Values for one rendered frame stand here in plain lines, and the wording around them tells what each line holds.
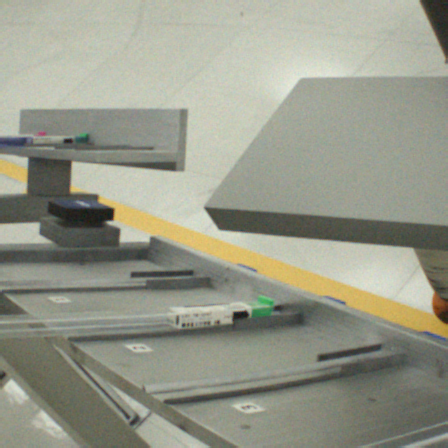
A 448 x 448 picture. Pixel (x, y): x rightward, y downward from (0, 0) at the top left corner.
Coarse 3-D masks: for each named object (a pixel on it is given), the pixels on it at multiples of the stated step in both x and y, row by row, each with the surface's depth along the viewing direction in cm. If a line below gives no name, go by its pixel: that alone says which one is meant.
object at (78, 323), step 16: (256, 304) 66; (0, 320) 54; (16, 320) 55; (32, 320) 55; (48, 320) 56; (64, 320) 57; (80, 320) 57; (96, 320) 58; (112, 320) 59; (128, 320) 60; (144, 320) 60; (160, 320) 61; (176, 320) 62; (0, 336) 54; (16, 336) 55; (32, 336) 55
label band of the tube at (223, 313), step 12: (180, 312) 62; (192, 312) 63; (204, 312) 63; (216, 312) 64; (228, 312) 64; (240, 312) 65; (180, 324) 62; (192, 324) 63; (204, 324) 63; (216, 324) 64
